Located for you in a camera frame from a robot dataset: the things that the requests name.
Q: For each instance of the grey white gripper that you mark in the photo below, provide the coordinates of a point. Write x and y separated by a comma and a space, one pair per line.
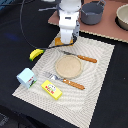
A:
76, 32

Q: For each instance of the yellow toy banana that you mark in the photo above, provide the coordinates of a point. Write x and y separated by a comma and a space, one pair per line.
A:
35, 53

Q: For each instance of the yellow butter box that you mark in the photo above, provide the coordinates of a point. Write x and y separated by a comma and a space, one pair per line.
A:
51, 89

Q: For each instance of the toy bread loaf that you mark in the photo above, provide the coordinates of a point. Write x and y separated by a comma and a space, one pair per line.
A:
59, 43

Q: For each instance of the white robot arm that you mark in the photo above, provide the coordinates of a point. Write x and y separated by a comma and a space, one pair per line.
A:
68, 16

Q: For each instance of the grey cooking pot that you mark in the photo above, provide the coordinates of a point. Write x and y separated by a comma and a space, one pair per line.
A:
91, 13

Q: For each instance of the round wooden plate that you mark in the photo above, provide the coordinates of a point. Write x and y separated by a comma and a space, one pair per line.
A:
69, 66

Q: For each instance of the pink wooden tray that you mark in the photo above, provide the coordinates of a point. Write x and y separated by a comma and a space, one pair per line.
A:
107, 27

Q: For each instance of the beige bowl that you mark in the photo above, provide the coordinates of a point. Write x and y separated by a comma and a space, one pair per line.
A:
122, 14

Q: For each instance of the striped beige placemat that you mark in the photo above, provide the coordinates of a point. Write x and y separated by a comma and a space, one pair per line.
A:
74, 106

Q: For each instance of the light blue milk carton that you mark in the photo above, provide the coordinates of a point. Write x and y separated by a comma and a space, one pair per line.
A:
27, 77

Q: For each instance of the wooden handled toy knife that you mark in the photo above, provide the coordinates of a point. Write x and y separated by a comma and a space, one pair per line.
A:
80, 57

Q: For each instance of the grey pan with handle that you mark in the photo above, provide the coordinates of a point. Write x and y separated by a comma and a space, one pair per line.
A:
53, 7

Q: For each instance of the wooden handled toy fork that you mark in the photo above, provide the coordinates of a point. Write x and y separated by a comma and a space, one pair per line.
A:
55, 77

